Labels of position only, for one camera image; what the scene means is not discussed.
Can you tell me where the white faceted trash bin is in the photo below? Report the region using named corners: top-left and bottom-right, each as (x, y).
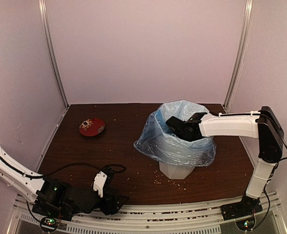
top-left (159, 162), bottom-right (195, 180)

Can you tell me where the blue plastic trash bag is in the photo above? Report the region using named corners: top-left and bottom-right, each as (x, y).
top-left (133, 100), bottom-right (216, 167)

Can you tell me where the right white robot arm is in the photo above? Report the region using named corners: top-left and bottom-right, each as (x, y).
top-left (166, 106), bottom-right (284, 215)

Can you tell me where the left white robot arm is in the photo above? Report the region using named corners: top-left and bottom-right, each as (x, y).
top-left (0, 145), bottom-right (129, 221)

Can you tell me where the red patterned plate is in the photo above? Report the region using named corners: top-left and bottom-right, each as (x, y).
top-left (79, 118), bottom-right (105, 137)

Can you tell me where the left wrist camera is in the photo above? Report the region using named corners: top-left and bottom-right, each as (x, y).
top-left (91, 165), bottom-right (115, 198)

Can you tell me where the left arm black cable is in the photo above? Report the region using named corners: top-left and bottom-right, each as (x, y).
top-left (0, 143), bottom-right (127, 181)

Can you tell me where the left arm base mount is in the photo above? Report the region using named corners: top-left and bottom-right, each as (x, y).
top-left (29, 204), bottom-right (73, 233)

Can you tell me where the aluminium front rail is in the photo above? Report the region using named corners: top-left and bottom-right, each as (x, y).
top-left (5, 192), bottom-right (287, 234)

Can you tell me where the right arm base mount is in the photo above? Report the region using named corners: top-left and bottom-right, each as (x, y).
top-left (221, 202), bottom-right (263, 232)

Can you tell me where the left aluminium corner post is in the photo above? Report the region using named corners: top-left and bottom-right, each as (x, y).
top-left (38, 0), bottom-right (69, 109)

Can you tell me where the aluminium corner post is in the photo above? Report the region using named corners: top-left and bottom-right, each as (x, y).
top-left (223, 0), bottom-right (254, 113)
top-left (38, 0), bottom-right (69, 109)

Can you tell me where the right aluminium corner post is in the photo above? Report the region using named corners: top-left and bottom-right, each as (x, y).
top-left (223, 0), bottom-right (254, 113)

